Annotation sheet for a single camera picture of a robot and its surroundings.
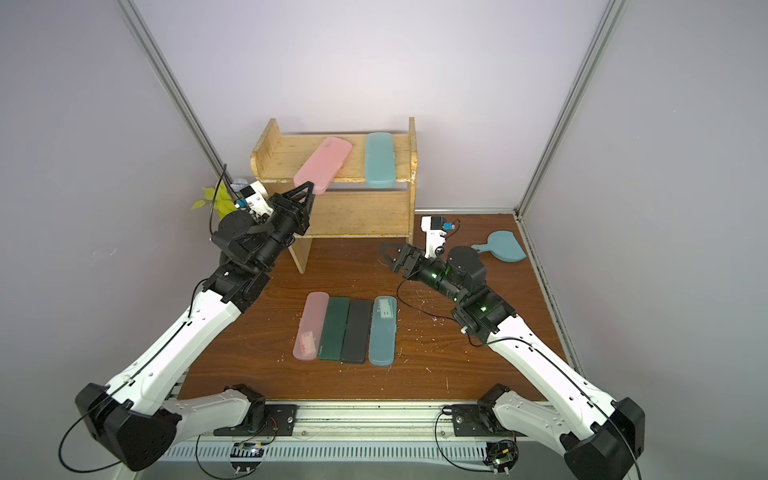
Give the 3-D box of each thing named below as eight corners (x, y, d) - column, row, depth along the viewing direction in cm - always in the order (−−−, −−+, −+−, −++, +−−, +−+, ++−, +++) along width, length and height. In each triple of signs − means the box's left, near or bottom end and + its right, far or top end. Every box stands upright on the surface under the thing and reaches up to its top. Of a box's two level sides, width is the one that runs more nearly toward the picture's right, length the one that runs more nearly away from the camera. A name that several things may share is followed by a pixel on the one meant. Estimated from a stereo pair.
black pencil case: (342, 363, 84) (341, 360, 82) (349, 304, 97) (348, 300, 95) (368, 363, 84) (368, 360, 82) (372, 304, 97) (371, 300, 95)
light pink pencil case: (293, 360, 85) (291, 357, 83) (307, 294, 99) (306, 291, 97) (319, 360, 85) (318, 357, 83) (330, 294, 99) (329, 291, 97)
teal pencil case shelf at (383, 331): (368, 366, 84) (367, 364, 82) (372, 299, 98) (371, 296, 96) (397, 366, 84) (397, 364, 82) (397, 299, 98) (397, 296, 96)
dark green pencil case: (320, 361, 85) (317, 358, 83) (329, 301, 97) (327, 297, 95) (343, 361, 85) (342, 358, 83) (350, 301, 97) (349, 297, 95)
